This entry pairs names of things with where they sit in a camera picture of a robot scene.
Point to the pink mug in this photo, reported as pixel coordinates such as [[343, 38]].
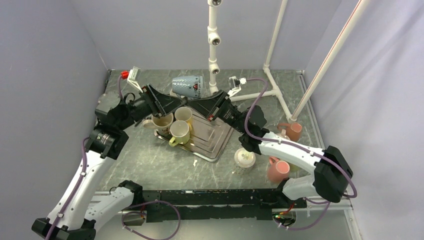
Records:
[[278, 170]]

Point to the yellow mug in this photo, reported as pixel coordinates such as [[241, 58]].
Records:
[[185, 114]]

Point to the lime green faceted mug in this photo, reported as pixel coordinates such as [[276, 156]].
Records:
[[180, 133]]

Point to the terracotta brown mug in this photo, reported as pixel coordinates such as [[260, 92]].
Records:
[[293, 130]]

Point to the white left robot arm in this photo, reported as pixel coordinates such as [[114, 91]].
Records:
[[74, 218]]

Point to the beige teal patterned mug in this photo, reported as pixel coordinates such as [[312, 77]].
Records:
[[160, 124]]

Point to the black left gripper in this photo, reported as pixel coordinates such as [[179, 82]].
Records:
[[160, 104]]

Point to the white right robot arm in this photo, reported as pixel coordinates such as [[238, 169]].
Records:
[[330, 176]]

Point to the grey blue mug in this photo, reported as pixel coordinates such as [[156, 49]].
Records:
[[190, 86]]

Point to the steel serving tray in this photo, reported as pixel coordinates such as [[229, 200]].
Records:
[[207, 138]]

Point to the pink lidded cup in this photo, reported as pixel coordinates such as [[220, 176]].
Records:
[[283, 134]]

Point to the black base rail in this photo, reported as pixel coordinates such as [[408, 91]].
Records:
[[167, 205]]

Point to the clear glass mug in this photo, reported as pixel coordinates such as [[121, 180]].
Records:
[[243, 161]]

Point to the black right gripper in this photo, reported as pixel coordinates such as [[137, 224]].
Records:
[[212, 106]]

